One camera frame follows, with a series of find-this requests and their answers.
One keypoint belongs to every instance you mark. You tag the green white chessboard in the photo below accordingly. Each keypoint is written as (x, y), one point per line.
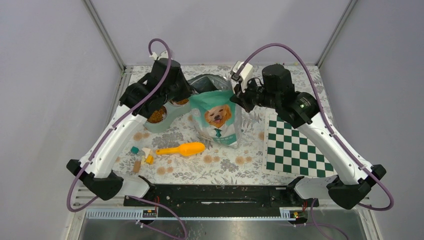
(289, 153)

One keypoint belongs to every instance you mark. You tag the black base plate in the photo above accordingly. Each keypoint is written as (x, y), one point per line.
(174, 194)

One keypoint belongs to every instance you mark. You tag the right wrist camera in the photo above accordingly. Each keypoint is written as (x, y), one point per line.
(240, 75)

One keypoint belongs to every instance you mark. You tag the teal toy block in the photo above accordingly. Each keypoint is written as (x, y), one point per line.
(134, 150)

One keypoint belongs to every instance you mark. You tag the brown wooden block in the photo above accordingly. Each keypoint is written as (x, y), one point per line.
(136, 166)

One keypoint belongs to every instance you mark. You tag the orange plastic scoop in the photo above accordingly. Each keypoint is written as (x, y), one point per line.
(185, 149)

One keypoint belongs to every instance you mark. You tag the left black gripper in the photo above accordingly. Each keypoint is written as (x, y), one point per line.
(187, 89)

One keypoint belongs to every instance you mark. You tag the yellow toy block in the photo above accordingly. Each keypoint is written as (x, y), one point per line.
(149, 160)

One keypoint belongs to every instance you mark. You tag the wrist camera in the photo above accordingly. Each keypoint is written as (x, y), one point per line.
(240, 75)
(164, 55)

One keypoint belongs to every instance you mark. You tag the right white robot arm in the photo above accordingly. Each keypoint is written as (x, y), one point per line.
(354, 176)

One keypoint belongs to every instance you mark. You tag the green double pet bowl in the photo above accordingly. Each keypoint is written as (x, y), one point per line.
(162, 119)

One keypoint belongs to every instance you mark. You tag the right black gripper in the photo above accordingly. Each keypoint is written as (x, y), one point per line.
(243, 98)

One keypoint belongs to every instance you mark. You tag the floral tablecloth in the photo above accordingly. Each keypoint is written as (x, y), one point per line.
(217, 164)

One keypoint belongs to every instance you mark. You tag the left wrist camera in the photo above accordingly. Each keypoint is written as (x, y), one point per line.
(164, 55)

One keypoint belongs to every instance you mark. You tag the green dog food bag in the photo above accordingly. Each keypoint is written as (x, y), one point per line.
(216, 117)

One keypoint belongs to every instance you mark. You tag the white toy block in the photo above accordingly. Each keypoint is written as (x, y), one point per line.
(146, 152)

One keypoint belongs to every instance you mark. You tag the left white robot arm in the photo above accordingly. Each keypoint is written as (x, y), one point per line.
(165, 82)

